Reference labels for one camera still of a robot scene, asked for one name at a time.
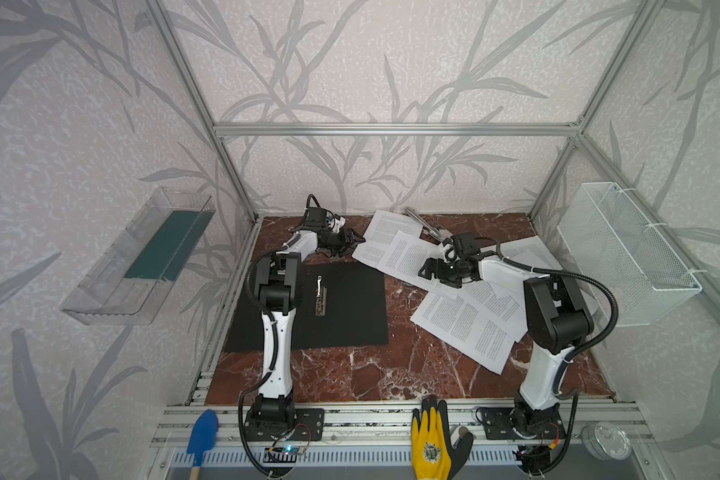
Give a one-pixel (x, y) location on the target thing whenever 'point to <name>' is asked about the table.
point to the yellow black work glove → (434, 456)
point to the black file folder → (342, 305)
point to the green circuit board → (287, 454)
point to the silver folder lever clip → (321, 299)
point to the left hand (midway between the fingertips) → (364, 233)
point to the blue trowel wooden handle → (202, 437)
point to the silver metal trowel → (434, 230)
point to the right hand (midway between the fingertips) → (429, 267)
